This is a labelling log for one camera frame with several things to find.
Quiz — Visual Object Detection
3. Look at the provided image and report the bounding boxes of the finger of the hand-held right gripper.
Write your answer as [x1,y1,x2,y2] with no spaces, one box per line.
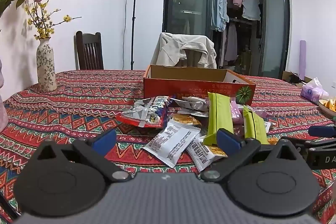
[308,126,336,137]
[286,137,336,152]

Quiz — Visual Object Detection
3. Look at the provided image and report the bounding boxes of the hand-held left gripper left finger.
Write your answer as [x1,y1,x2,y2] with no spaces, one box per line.
[31,129,131,183]

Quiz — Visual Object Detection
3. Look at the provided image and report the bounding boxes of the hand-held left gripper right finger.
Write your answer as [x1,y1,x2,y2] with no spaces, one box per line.
[200,128,306,183]

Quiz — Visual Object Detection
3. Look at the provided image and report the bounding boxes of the green snack bar packet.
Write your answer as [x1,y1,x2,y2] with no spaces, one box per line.
[203,92,234,146]
[243,105,269,145]

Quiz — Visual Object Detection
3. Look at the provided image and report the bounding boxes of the pink snack packet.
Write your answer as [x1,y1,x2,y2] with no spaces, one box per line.
[230,99,247,125]
[251,107,268,119]

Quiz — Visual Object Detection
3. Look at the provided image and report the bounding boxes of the red silver snack bag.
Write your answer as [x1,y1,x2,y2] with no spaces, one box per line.
[115,96,171,128]

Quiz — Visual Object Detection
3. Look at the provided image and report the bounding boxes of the large white snack packet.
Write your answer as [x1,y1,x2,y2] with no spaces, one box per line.
[142,120,201,168]

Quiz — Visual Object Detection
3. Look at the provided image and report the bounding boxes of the red and orange cardboard box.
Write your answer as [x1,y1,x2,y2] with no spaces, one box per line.
[143,65,256,106]

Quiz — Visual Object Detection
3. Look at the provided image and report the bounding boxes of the bowl of chips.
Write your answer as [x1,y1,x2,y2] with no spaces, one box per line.
[318,98,336,117]

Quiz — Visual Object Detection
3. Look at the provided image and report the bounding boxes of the purple tissue pack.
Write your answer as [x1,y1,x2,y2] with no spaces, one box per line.
[301,77,329,103]

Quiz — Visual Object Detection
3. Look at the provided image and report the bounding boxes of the silver snack packet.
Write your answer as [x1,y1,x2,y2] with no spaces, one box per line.
[174,96,210,111]

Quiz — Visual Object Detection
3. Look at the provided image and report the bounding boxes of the open brown cardboard box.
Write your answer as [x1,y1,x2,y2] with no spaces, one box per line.
[282,70,313,86]

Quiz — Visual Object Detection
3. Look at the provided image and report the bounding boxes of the purple yoga mat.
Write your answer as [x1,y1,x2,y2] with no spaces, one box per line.
[299,40,307,78]

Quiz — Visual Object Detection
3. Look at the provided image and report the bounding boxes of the dark wooden chair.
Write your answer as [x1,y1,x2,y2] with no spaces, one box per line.
[74,30,104,70]

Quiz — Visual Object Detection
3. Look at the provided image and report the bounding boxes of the wooden chair under jacket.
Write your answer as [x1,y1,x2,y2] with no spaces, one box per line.
[182,49,202,67]

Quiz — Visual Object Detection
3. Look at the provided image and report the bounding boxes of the floral ceramic vase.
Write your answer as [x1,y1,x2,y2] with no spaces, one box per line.
[36,38,58,93]

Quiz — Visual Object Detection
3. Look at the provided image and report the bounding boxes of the lilac hanging garment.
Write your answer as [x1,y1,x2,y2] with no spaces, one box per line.
[219,23,238,67]

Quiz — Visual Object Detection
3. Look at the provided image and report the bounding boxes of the beige jacket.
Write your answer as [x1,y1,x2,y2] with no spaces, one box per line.
[150,32,217,69]

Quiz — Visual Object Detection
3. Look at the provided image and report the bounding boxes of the pale pink vase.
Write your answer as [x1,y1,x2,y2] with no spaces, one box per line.
[0,57,9,132]

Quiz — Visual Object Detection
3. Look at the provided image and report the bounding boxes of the yellow flower branches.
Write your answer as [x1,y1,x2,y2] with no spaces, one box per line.
[24,2,82,41]

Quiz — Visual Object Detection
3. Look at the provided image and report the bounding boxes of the white hanging blouse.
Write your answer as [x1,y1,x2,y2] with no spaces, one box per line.
[242,0,261,21]

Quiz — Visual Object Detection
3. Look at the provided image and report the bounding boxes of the light blue hanging shirt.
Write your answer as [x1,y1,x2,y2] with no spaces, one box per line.
[211,0,229,31]

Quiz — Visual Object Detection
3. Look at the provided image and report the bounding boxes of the wardrobe with hanging clothes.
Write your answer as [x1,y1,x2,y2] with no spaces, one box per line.
[163,0,291,80]

